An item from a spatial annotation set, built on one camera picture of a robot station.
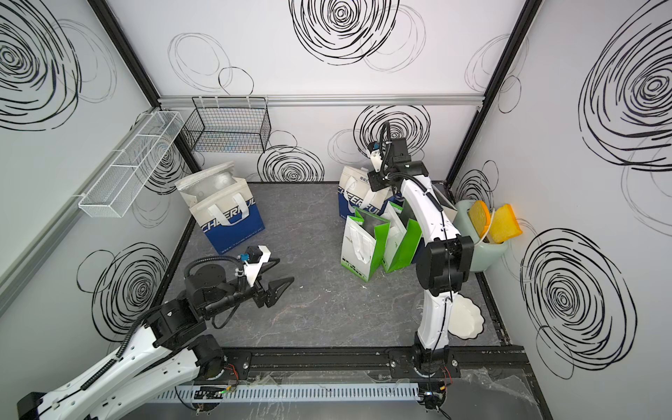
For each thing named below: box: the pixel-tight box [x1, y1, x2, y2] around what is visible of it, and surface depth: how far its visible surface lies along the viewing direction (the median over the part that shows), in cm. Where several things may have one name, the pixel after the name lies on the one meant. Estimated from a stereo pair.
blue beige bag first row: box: [174, 161, 266, 255], surface depth 87 cm
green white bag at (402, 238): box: [381, 199, 423, 274], surface depth 80 cm
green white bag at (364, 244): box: [340, 208, 391, 283], surface depth 77 cm
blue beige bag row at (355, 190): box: [337, 165, 404, 220], surface depth 93 cm
